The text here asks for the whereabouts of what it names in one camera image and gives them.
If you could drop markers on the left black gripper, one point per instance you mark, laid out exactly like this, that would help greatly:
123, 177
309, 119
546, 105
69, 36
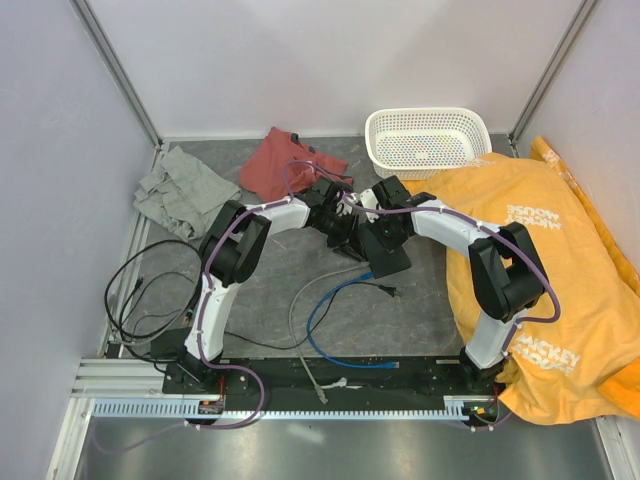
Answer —
342, 244

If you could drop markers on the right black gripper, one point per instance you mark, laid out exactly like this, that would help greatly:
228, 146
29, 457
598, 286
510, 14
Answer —
390, 244

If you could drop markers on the black network switch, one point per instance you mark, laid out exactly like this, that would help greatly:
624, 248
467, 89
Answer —
382, 262

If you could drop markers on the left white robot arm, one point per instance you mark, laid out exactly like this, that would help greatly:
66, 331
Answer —
232, 249

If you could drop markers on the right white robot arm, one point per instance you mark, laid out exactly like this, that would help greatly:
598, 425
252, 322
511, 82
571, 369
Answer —
507, 275

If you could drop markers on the white plastic basket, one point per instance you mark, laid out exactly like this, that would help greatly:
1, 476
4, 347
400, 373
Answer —
417, 143

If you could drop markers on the red cloth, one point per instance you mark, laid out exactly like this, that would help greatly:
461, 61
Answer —
281, 154

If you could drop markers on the grey cloth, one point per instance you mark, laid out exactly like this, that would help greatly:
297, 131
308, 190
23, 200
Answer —
183, 195

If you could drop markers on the black power adapter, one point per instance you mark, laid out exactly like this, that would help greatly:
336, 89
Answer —
170, 343

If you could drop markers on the orange Mickey Mouse blanket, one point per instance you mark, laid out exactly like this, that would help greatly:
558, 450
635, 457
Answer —
577, 357

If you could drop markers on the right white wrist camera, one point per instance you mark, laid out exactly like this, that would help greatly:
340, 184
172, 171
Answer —
369, 202

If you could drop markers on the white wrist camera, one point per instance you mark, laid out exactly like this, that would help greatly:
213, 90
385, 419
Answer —
369, 202
344, 207

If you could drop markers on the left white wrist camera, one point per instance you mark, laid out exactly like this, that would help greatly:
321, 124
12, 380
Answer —
344, 207

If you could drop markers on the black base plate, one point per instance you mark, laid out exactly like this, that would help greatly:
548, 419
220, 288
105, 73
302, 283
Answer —
405, 381

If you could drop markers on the white slotted cable duct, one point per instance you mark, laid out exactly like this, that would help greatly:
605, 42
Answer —
448, 408

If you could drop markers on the aluminium rail left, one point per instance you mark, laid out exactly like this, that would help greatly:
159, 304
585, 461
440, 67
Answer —
125, 281

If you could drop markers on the right aluminium frame post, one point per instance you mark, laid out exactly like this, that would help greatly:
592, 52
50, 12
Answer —
559, 56

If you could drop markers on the aluminium frame post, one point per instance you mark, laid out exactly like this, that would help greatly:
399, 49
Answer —
101, 41
559, 56

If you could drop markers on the left aluminium frame post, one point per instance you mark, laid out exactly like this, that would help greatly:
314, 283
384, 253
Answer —
101, 41

